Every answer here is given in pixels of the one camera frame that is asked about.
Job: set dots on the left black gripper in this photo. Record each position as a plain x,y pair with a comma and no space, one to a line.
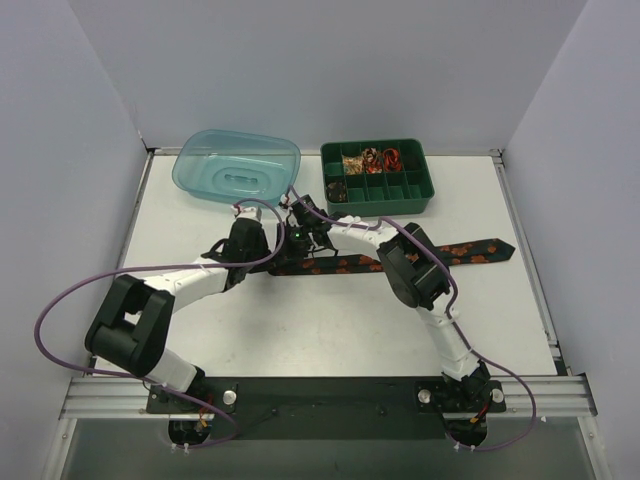
220,251

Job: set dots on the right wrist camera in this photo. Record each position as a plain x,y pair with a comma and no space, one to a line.
302,209

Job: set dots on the red black rolled tie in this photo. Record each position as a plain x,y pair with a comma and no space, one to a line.
372,161

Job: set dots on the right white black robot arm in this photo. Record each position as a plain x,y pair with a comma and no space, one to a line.
418,278

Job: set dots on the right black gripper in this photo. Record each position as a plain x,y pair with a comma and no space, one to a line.
298,245

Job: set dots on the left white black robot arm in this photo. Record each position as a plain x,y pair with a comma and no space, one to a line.
131,326

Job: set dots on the aluminium extrusion rail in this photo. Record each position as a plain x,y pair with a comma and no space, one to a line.
544,396

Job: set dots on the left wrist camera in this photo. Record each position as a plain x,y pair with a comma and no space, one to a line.
251,213

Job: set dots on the beige patterned rolled tie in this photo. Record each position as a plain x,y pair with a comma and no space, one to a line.
353,165

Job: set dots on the orange red rolled tie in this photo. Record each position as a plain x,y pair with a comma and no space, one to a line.
392,160

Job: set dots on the black orange floral necktie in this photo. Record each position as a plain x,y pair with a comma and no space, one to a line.
474,252

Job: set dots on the teal transparent plastic tub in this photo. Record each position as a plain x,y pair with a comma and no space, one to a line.
228,166

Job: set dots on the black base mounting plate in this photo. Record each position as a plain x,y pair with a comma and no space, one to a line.
331,423

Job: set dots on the green compartment organizer tray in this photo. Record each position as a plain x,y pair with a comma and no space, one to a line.
407,192

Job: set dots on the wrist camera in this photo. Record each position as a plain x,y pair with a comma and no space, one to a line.
302,209
251,213

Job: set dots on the dark rolled tie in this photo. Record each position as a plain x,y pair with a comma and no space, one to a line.
336,192

